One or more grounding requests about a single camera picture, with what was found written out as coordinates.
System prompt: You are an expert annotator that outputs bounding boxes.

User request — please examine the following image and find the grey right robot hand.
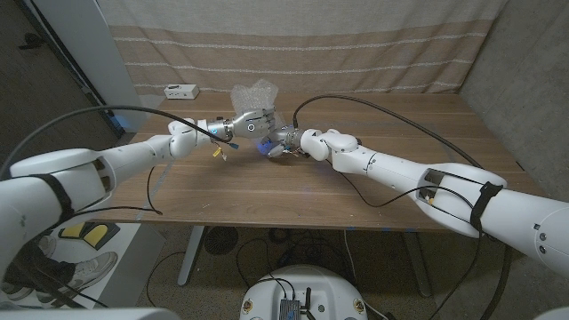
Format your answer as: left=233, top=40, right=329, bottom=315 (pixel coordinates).
left=259, top=126, right=306, bottom=159

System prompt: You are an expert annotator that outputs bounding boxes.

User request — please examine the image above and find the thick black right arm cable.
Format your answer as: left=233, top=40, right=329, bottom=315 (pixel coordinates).
left=292, top=94, right=512, bottom=320

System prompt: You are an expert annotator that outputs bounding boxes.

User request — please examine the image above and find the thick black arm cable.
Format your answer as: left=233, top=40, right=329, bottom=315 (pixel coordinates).
left=292, top=94, right=512, bottom=320
left=0, top=105, right=235, bottom=181

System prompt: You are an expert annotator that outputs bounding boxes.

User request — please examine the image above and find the person dark trouser leg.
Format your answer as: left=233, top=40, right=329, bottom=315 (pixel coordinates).
left=2, top=239, right=76, bottom=295

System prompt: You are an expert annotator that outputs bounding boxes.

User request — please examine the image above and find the white grey sneaker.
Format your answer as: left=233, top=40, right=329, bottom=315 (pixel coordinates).
left=0, top=278, right=30, bottom=303
left=66, top=251, right=119, bottom=290

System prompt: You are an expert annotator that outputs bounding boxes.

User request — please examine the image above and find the dark wooden door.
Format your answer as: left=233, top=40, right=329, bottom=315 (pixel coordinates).
left=0, top=0, right=125, bottom=148

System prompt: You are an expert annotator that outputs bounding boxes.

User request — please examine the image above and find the black door handle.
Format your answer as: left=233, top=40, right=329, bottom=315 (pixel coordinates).
left=18, top=33, right=45, bottom=50

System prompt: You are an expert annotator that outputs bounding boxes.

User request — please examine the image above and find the white table leg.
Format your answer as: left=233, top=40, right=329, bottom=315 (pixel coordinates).
left=177, top=225, right=205, bottom=287
left=402, top=231, right=432, bottom=298

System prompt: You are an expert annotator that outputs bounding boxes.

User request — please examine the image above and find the white power strip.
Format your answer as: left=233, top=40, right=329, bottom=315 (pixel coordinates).
left=164, top=84, right=200, bottom=100

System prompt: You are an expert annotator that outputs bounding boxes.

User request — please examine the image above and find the beige striped curtain backdrop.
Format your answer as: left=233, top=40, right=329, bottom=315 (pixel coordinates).
left=96, top=0, right=508, bottom=97

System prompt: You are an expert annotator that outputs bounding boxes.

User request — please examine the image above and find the black floor cable bundle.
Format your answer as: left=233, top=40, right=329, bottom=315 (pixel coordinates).
left=235, top=227, right=357, bottom=285

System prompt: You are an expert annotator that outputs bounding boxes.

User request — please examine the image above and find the round black floor fan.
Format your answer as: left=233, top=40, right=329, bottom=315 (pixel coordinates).
left=204, top=226, right=240, bottom=256

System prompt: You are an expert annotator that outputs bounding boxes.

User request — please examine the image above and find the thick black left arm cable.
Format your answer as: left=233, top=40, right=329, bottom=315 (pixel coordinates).
left=0, top=105, right=235, bottom=181

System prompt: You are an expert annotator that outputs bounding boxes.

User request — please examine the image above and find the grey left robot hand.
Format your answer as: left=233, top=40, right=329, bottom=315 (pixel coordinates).
left=230, top=108, right=276, bottom=140

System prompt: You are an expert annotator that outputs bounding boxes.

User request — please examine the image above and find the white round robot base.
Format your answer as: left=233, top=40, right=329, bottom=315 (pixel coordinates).
left=239, top=265, right=369, bottom=320

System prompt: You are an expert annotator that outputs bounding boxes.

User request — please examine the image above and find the clear bubble wrap sheet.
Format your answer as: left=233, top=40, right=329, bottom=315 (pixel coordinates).
left=229, top=78, right=288, bottom=134

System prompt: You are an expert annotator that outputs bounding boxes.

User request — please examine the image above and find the small grey electronics box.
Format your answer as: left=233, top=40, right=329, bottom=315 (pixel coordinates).
left=278, top=298, right=302, bottom=320

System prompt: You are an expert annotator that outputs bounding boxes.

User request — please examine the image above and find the yellow black foot pedal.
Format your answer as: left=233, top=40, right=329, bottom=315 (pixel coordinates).
left=58, top=220, right=121, bottom=250

